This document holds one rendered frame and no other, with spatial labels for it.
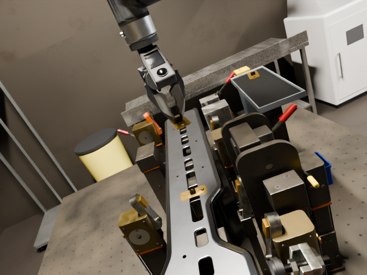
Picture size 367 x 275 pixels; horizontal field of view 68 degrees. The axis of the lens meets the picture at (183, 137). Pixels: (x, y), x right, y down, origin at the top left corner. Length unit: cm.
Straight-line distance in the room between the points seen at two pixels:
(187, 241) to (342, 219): 57
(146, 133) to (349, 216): 90
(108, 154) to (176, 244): 197
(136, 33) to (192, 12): 247
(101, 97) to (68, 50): 56
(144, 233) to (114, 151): 189
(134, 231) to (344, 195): 76
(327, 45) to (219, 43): 107
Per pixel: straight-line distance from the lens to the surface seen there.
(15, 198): 377
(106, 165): 266
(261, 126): 73
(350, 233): 105
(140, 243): 85
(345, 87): 313
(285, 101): 83
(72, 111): 317
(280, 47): 255
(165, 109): 69
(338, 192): 118
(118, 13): 65
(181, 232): 75
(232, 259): 65
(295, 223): 58
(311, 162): 70
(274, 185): 59
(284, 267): 36
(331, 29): 290
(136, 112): 230
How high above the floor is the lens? 150
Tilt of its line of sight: 25 degrees down
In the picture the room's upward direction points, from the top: 24 degrees counter-clockwise
